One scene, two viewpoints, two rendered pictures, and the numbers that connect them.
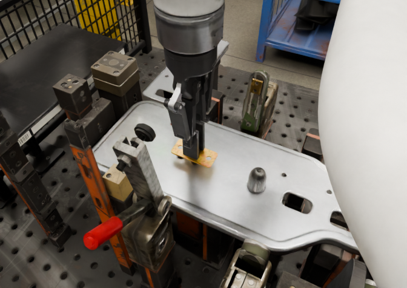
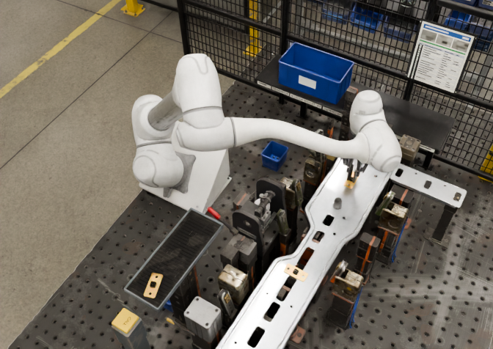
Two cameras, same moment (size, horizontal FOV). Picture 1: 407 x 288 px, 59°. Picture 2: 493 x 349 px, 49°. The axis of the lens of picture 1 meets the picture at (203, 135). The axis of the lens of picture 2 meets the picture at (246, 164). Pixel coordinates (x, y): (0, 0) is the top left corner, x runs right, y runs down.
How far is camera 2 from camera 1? 1.78 m
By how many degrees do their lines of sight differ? 59
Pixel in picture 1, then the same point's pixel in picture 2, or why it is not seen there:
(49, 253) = not seen: hidden behind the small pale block
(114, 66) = (405, 143)
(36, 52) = (421, 113)
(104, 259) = not seen: hidden behind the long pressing
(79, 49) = (428, 130)
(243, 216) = (320, 199)
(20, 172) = (343, 126)
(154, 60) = not seen: outside the picture
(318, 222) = (318, 225)
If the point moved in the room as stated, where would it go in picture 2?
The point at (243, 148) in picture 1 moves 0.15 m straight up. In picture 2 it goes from (360, 203) to (366, 179)
